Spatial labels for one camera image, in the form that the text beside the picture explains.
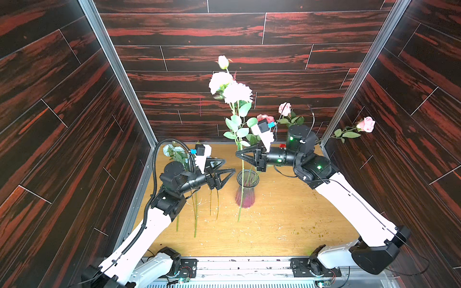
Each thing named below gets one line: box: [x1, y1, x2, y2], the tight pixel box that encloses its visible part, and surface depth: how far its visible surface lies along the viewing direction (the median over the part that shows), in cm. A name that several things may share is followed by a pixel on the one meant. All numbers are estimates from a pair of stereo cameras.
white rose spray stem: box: [208, 55, 257, 222], surface depth 50 cm
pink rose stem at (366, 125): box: [328, 115, 376, 144], surface depth 75 cm
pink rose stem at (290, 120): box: [272, 108, 305, 133], surface depth 84 cm
